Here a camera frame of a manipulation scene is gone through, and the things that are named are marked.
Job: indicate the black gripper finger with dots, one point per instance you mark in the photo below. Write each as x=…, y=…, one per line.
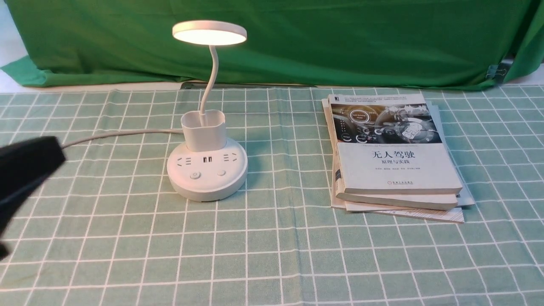
x=24, y=166

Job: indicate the white desk lamp with sockets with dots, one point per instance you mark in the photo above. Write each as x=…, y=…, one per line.
x=208, y=165

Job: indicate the green checkered tablecloth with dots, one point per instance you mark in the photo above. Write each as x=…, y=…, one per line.
x=109, y=230

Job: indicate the top book with car cover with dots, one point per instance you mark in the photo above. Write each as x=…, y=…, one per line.
x=395, y=157

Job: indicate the bottom white book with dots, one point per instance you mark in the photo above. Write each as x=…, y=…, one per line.
x=455, y=215

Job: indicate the green backdrop cloth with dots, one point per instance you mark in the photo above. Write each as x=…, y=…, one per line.
x=387, y=43

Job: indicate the metal binder clip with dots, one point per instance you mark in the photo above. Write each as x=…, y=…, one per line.
x=498, y=73

